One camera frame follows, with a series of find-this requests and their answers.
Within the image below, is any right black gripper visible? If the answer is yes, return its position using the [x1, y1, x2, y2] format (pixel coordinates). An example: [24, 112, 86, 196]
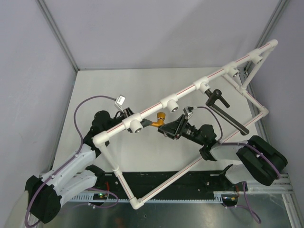
[158, 114, 205, 146]

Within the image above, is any aluminium frame rail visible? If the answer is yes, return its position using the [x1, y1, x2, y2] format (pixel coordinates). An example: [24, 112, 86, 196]
[35, 173, 292, 193]

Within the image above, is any white PVC pipe frame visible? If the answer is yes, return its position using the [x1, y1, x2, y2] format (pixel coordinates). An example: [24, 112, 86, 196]
[93, 39, 278, 210]

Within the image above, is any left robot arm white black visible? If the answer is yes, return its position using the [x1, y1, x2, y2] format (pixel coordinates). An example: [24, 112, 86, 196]
[24, 108, 133, 228]

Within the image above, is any white slotted cable duct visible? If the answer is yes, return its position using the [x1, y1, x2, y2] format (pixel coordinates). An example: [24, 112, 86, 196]
[71, 191, 238, 204]

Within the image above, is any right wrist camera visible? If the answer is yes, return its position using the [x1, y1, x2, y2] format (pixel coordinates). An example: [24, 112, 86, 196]
[183, 106, 194, 119]

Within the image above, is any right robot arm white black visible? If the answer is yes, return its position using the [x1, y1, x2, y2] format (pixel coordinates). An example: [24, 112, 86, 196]
[158, 115, 288, 190]

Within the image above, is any gold faucet with chrome knob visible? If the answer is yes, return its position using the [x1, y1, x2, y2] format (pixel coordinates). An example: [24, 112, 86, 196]
[150, 112, 166, 128]

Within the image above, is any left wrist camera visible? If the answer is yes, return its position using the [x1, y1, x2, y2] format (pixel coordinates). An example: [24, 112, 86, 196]
[114, 95, 126, 107]

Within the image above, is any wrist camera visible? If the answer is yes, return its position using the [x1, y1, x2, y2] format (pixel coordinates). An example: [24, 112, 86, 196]
[183, 106, 194, 119]
[114, 95, 126, 107]

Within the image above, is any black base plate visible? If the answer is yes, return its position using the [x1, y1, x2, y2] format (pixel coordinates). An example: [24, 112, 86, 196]
[78, 171, 249, 202]

